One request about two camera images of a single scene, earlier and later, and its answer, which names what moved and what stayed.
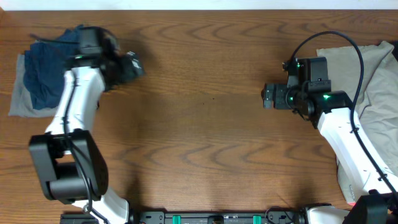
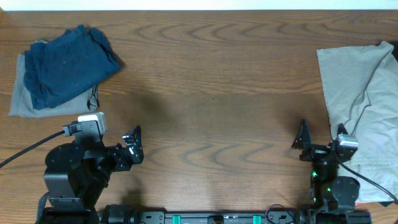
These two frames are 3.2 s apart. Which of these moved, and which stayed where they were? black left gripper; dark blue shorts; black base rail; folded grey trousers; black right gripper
Moved: black left gripper; black right gripper
Stayed: dark blue shorts; folded grey trousers; black base rail
